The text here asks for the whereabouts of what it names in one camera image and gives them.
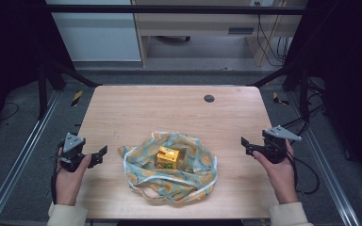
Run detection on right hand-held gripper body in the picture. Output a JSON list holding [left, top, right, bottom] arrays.
[[261, 125, 303, 165]]

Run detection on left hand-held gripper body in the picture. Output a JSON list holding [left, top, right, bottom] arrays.
[[56, 132, 91, 173]]

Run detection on teal orange-print cloth bag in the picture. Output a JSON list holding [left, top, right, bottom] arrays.
[[117, 130, 219, 204]]

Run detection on yellow drink carton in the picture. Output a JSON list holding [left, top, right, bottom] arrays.
[[154, 145, 189, 170]]

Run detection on person's left hand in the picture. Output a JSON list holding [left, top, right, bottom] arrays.
[[54, 146, 93, 207]]

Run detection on person's right hand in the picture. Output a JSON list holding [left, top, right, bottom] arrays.
[[252, 138, 300, 205]]

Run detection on yellow black striped tape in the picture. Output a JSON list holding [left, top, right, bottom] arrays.
[[271, 91, 290, 106], [71, 90, 85, 108]]

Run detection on white cabinet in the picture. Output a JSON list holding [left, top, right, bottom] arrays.
[[44, 0, 142, 63]]

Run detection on black floor cables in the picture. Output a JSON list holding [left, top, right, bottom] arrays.
[[279, 93, 327, 139]]

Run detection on left hand-held gripper black cable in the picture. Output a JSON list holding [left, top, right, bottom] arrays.
[[50, 141, 68, 205]]

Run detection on hand-held gripper black cable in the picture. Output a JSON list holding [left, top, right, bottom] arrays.
[[50, 141, 68, 205], [284, 150, 321, 196]]

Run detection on right hand-held gripper black cable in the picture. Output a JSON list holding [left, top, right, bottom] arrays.
[[284, 150, 321, 196]]

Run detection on aluminium rail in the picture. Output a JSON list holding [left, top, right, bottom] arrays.
[[0, 90, 62, 226], [286, 92, 362, 226]]

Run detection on black metal frame stand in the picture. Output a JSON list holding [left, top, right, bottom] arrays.
[[248, 60, 313, 121], [37, 59, 102, 121]]

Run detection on thin black floor cable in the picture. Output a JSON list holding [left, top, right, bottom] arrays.
[[0, 101, 21, 122]]

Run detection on black hanging cables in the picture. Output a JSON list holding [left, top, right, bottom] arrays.
[[255, 1, 292, 68]]

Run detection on black horizontal frame bar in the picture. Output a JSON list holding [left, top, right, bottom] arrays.
[[43, 4, 307, 16]]

